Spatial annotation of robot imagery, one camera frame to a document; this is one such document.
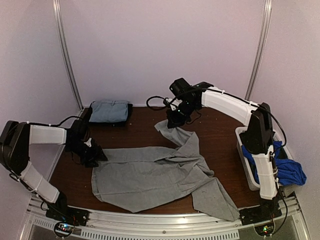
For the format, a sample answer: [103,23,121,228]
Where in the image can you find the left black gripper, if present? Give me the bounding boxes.
[66,141,108,168]

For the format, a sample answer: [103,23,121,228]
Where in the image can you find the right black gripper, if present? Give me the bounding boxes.
[166,100,199,129]

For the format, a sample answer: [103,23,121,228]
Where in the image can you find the grey polo shirt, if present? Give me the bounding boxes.
[91,120,240,222]

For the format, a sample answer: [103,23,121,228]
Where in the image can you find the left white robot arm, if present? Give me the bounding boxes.
[0,118,108,222]

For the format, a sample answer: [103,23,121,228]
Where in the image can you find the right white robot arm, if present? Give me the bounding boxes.
[165,78,280,221]

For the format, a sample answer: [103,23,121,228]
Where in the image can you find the white laundry basket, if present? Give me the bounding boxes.
[235,126,293,191]

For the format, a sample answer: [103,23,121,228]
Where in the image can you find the folded black garment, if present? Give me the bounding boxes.
[81,103,133,127]

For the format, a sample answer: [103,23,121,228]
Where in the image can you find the black garment in basket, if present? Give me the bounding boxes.
[249,147,288,175]

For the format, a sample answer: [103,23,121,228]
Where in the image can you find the blue garment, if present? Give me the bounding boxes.
[241,141,307,186]

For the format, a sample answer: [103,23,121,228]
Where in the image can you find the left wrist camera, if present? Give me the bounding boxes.
[84,137,93,148]

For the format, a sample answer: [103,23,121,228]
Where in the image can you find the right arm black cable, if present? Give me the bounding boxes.
[145,95,173,111]

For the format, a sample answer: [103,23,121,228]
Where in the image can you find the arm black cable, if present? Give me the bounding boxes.
[145,95,173,111]
[51,115,83,127]

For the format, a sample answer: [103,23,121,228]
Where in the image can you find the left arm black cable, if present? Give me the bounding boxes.
[51,115,83,127]

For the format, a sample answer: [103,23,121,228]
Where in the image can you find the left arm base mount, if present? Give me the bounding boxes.
[45,206,89,227]

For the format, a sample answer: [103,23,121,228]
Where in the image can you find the front aluminium rail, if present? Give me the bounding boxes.
[18,197,311,240]

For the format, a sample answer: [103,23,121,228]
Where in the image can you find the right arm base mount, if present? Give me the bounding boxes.
[239,203,282,226]

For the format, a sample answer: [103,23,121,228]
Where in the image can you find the right aluminium frame post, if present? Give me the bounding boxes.
[245,0,273,101]

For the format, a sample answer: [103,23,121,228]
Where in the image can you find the aluminium frame post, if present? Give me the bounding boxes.
[245,0,273,101]
[52,0,84,111]

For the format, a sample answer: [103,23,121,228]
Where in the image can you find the left aluminium frame post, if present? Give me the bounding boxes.
[52,0,84,111]

